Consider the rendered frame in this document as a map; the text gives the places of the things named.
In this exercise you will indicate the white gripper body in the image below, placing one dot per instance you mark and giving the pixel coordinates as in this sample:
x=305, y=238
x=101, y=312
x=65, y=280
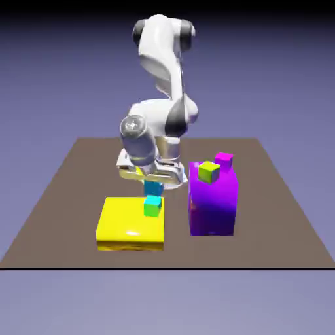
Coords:
x=170, y=174

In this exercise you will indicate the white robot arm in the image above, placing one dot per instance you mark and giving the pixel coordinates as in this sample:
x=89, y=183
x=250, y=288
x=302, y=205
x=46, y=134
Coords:
x=159, y=52

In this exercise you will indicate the small cyan cube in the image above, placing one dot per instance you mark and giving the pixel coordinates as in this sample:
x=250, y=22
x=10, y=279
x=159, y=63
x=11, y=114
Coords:
x=153, y=206

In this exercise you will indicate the small yellow-green cube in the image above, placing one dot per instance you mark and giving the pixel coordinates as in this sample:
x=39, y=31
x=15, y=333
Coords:
x=208, y=171

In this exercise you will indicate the small magenta cube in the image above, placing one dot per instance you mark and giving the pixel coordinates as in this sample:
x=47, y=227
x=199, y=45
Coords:
x=224, y=159

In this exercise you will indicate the large purple box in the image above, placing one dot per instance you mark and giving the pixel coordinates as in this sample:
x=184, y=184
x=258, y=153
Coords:
x=213, y=206

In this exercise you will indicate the large yellow box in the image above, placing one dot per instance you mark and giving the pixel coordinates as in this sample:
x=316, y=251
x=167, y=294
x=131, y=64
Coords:
x=125, y=222

